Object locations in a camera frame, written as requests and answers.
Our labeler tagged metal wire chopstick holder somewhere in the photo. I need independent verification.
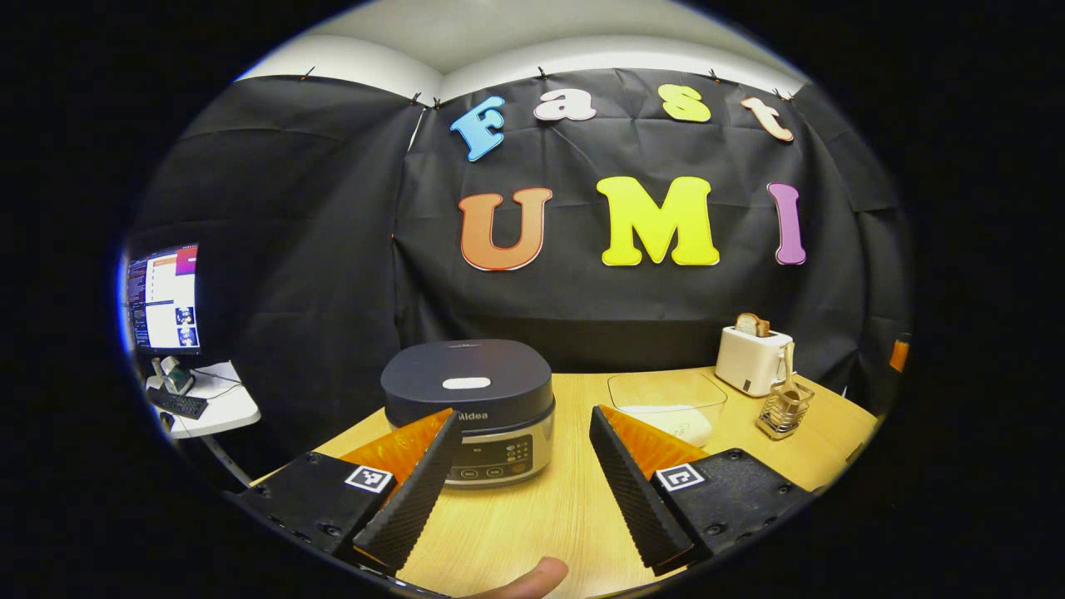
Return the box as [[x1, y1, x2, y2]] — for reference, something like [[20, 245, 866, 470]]
[[755, 381, 816, 442]]

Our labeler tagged black keyboard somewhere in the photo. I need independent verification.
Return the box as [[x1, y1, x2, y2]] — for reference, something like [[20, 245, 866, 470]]
[[146, 387, 209, 420]]

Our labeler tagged white side table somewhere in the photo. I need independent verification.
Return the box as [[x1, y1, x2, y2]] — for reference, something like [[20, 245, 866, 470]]
[[146, 360, 261, 488]]

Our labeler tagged black and silver rice cooker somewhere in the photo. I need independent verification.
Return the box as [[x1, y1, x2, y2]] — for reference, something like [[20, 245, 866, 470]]
[[380, 339, 557, 489]]

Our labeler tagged white toaster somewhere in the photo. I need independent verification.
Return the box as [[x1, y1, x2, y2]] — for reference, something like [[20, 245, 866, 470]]
[[715, 326, 794, 398]]

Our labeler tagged white rice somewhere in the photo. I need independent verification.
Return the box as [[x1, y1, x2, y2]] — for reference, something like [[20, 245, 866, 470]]
[[620, 405, 714, 450]]

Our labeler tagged small grey desk device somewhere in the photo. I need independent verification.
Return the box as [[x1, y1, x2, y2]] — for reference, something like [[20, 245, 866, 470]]
[[150, 356, 196, 396]]

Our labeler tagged wooden spoon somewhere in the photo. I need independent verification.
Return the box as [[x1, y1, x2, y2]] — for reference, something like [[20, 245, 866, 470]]
[[774, 341, 804, 417]]

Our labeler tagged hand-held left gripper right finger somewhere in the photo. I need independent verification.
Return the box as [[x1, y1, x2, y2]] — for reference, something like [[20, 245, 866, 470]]
[[589, 405, 815, 577]]

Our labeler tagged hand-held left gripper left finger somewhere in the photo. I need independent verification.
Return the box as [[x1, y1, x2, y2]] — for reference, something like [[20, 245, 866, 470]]
[[237, 408, 463, 577]]

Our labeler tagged computer monitor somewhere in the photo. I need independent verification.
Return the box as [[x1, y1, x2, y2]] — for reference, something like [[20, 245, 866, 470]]
[[125, 244, 202, 357]]

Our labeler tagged clear plastic container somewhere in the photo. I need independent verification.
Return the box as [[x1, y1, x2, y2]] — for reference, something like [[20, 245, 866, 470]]
[[607, 370, 729, 450]]

